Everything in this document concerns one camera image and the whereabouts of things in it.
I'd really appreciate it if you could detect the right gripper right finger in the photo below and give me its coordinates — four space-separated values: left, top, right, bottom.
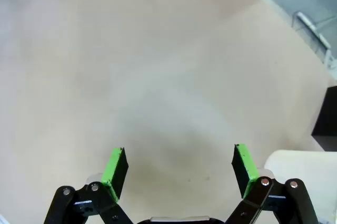
225 143 319 224

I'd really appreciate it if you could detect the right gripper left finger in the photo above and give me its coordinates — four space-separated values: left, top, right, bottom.
43 147 135 224

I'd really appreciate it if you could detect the black open box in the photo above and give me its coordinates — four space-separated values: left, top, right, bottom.
311 85 337 152

